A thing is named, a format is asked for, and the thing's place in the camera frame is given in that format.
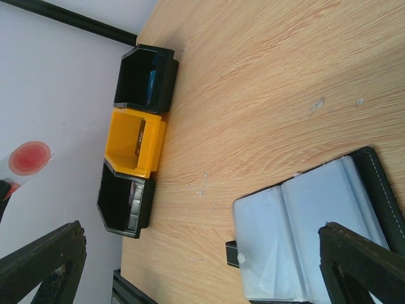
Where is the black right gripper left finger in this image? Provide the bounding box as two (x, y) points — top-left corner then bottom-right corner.
(1, 220), (87, 303)

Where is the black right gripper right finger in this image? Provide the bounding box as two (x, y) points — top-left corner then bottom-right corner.
(318, 222), (404, 303)

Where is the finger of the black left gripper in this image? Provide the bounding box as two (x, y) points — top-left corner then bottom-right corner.
(0, 180), (12, 220)

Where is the black card holder wallet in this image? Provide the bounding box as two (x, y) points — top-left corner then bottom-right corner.
(225, 146), (404, 303)

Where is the black VIP card in bin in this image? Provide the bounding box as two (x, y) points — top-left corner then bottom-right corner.
(135, 120), (146, 157)

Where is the blue card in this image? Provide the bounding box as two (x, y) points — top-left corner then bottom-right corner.
(146, 54), (159, 106)

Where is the black plastic bin near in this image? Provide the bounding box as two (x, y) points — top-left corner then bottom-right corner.
(97, 160), (156, 239)

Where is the black plastic bin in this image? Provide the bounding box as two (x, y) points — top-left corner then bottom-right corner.
(113, 44), (178, 115)
(97, 160), (156, 239)

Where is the yellow plastic bin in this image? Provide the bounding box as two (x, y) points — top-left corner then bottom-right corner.
(104, 108), (166, 179)

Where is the black plastic bin far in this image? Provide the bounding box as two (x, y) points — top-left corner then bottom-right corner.
(113, 44), (178, 115)

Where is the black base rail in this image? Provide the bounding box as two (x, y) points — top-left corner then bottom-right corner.
(111, 270), (149, 304)

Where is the black frame post left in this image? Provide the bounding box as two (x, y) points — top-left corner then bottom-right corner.
(9, 1), (137, 46)

